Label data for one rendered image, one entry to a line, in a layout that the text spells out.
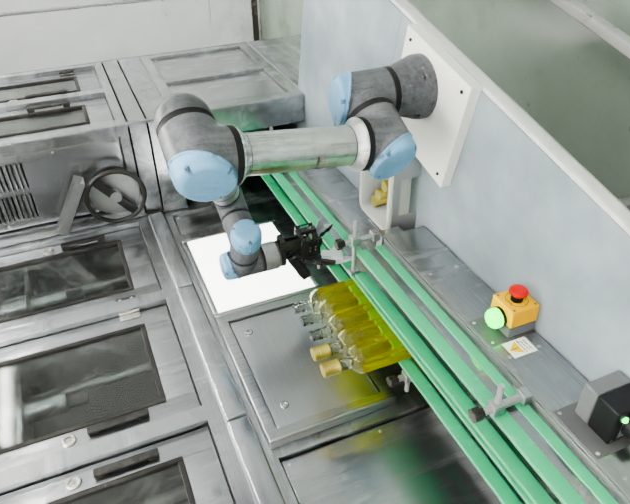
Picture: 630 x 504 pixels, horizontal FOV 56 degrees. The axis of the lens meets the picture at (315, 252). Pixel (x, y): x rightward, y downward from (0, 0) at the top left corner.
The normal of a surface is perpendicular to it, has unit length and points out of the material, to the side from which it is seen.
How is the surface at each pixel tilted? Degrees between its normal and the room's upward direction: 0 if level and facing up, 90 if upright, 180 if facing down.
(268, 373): 90
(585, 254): 0
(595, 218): 0
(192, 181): 84
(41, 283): 90
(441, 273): 90
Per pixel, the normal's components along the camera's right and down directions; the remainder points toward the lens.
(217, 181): 0.24, 0.84
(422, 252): -0.01, -0.81
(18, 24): 0.40, 0.53
